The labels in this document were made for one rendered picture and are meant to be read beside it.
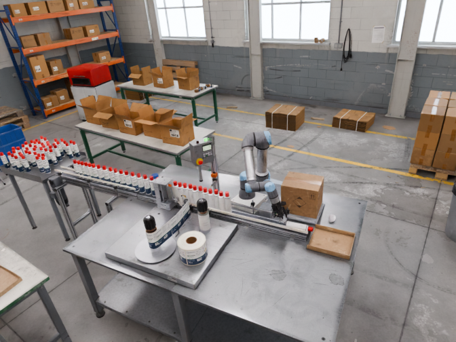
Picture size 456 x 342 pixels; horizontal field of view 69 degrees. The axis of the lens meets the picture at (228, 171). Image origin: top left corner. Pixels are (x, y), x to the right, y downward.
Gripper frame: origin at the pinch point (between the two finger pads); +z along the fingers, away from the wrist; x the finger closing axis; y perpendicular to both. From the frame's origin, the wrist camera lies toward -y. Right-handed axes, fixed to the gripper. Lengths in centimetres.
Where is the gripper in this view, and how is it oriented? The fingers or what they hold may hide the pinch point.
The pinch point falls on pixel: (284, 221)
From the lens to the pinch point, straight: 267.4
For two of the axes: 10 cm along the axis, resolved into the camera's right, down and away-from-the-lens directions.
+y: -4.4, 4.7, -7.6
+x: 8.1, -1.4, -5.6
